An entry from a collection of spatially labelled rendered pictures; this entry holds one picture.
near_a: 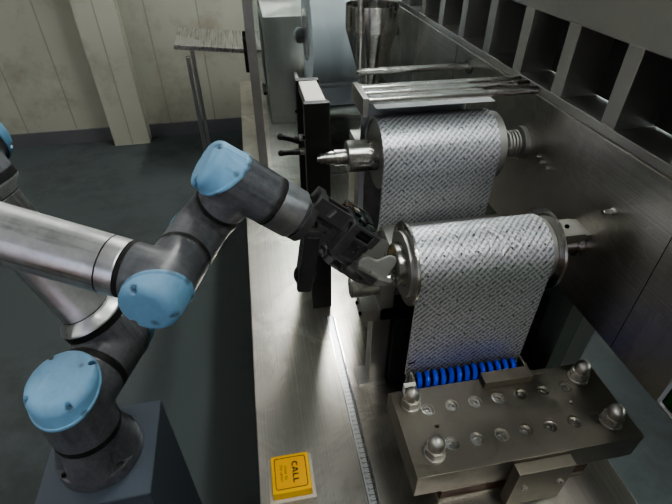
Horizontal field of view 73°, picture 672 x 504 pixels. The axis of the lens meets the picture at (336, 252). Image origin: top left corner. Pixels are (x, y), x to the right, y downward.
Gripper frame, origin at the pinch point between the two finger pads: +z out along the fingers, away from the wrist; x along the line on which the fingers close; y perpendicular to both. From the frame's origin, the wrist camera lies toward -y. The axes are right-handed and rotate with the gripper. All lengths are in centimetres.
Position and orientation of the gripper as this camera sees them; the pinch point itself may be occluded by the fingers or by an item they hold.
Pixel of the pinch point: (383, 278)
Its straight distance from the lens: 78.4
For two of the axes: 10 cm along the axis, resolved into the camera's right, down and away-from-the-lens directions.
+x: -1.8, -6.0, 7.8
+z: 7.5, 4.2, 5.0
